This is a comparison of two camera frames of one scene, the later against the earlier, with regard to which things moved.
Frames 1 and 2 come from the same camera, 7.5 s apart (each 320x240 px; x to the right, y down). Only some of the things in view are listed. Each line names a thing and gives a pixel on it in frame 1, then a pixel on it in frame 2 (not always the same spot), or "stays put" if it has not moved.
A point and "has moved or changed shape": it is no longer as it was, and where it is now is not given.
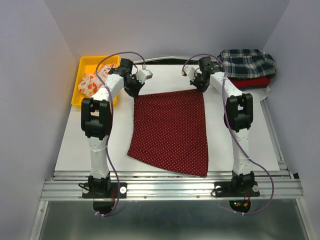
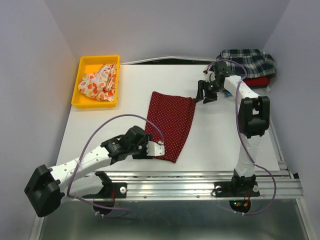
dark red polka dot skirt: [169, 128] has moved or changed shape
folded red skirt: [255, 82] stays put
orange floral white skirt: [90, 82] stays put
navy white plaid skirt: [247, 63] stays put
